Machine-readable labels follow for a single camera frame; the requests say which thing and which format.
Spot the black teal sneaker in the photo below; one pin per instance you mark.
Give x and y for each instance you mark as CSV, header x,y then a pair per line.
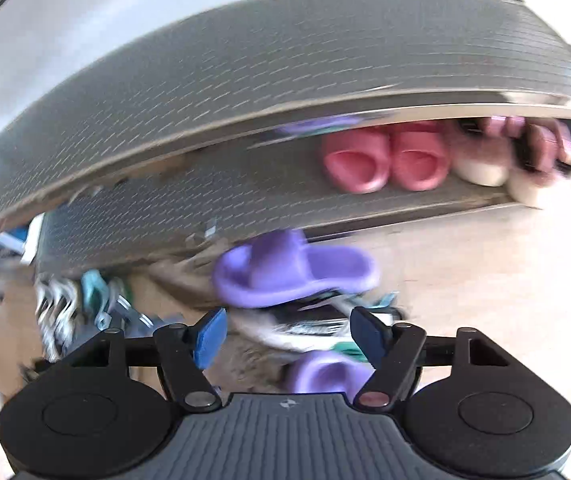
x,y
110,300
310,327

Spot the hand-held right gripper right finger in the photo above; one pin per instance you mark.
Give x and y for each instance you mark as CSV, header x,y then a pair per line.
x,y
369,335

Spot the grey metal shoe rack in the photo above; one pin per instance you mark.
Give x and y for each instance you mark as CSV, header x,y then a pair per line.
x,y
245,90

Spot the white storage cart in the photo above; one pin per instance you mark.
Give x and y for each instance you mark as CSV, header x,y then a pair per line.
x,y
12,242

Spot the white black sneaker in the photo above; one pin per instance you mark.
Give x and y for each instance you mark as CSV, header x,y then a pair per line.
x,y
55,310

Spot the purple foam slipper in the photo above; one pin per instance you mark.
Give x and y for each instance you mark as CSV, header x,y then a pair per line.
x,y
285,270
325,375

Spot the pink foam slipper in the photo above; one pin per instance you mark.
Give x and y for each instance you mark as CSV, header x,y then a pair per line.
x,y
353,165
418,160

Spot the white pink plush slipper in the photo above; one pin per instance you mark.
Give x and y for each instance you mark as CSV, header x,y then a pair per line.
x,y
535,170
480,165

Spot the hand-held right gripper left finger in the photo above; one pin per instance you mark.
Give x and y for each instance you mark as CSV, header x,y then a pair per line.
x,y
210,337

